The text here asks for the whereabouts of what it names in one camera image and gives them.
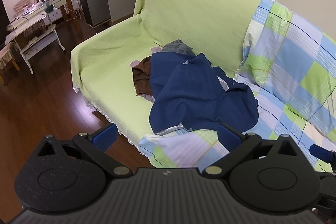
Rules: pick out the plaid blue green bedsheet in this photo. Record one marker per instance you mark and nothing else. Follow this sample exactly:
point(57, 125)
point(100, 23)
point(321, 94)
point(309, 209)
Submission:
point(288, 56)

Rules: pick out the wooden chair with cloth cover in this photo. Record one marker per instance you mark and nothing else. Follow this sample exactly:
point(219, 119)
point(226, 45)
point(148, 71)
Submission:
point(6, 54)

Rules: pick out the chair with checked cover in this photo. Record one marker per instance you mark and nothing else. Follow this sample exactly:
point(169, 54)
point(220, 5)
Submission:
point(22, 5)

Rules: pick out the grey garment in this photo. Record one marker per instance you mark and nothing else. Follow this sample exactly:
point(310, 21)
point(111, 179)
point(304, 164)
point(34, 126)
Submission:
point(176, 47)

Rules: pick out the navy blue sleeveless vest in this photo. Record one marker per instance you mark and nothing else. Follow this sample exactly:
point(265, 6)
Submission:
point(204, 108)

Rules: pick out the green pot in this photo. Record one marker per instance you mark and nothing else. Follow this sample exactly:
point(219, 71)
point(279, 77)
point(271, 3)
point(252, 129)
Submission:
point(49, 8)

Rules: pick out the sofa with green cover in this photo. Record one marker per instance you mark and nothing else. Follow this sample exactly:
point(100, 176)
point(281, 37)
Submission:
point(183, 11)

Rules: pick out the pale pink cloth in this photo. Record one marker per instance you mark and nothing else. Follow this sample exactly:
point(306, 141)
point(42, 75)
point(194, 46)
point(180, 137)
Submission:
point(136, 64)

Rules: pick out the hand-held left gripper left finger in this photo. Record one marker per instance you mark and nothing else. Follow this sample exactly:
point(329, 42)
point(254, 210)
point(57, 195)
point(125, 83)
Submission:
point(105, 136)

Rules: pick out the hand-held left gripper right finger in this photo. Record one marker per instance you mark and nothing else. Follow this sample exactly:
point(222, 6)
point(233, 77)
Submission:
point(229, 134)

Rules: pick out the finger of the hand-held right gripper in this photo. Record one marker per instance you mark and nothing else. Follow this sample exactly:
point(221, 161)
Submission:
point(319, 151)

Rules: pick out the white desk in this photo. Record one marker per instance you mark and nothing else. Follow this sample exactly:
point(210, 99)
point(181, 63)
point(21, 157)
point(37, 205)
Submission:
point(31, 18)

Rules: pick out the brown garment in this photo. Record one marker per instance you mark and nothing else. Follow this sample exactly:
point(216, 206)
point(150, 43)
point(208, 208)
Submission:
point(141, 77)

